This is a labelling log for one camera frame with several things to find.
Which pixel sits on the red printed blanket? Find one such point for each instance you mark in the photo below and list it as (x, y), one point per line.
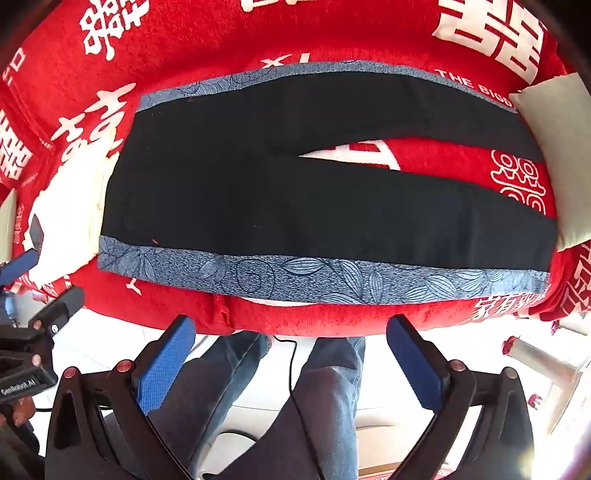
(231, 41)

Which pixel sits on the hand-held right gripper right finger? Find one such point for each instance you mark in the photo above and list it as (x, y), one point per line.
(415, 364)

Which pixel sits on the person's dark grey top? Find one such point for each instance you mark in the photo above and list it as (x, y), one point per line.
(277, 443)

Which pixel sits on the white stand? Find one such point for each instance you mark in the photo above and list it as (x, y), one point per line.
(549, 369)

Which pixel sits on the person's right leg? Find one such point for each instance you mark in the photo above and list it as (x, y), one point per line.
(332, 383)

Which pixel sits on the black pants with blue stripe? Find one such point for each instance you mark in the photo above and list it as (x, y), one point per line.
(277, 207)

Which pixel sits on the person's left leg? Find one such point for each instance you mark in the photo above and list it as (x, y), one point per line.
(207, 378)

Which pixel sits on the person's leg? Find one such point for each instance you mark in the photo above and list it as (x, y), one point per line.
(207, 378)
(332, 383)

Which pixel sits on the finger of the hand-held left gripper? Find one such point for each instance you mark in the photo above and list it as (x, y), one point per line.
(62, 307)
(18, 267)

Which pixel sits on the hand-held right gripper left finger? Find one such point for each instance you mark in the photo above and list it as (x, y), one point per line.
(164, 367)

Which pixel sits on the white pillow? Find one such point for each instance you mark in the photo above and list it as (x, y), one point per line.
(558, 152)

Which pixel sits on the person's left hand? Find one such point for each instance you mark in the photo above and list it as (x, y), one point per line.
(18, 413)

